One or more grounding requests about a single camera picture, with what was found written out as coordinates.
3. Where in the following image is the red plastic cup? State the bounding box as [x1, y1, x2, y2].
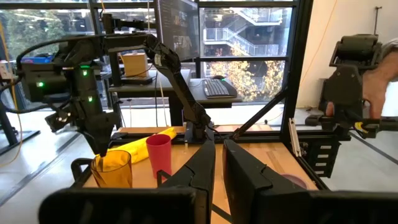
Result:
[145, 134, 173, 180]

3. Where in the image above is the hanging yellow cable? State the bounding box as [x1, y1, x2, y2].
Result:
[0, 21, 24, 169]
[299, 0, 339, 85]

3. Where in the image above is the person's hand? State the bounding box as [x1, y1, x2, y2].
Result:
[325, 51, 398, 119]

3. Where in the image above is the lilac ribbed ceramic mug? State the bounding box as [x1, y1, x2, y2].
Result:
[281, 173, 308, 190]

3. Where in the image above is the amber faceted tumbler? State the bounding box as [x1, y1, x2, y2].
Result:
[90, 149, 134, 189]

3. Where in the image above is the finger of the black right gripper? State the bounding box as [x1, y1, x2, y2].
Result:
[81, 129, 102, 156]
[96, 136, 110, 170]

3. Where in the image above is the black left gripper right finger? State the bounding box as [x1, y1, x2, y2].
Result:
[222, 139, 312, 224]

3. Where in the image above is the yellow cloth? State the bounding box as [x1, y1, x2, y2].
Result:
[98, 126, 177, 164]

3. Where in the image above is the blue bin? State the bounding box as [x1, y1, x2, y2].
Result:
[21, 55, 55, 65]

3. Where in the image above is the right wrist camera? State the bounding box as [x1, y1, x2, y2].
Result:
[45, 111, 74, 133]

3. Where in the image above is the black keyboard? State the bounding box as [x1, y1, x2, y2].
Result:
[202, 78, 238, 99]

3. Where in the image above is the black rig frame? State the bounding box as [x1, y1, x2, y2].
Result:
[231, 0, 315, 144]

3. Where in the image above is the computer monitor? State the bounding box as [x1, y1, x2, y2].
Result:
[157, 0, 200, 62]

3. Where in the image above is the black desk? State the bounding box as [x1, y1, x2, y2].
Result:
[108, 68, 192, 127]
[186, 77, 244, 110]

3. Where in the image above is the cardboard box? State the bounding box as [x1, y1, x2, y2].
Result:
[122, 52, 149, 78]

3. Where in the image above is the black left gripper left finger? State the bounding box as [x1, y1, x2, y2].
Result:
[160, 140, 217, 218]

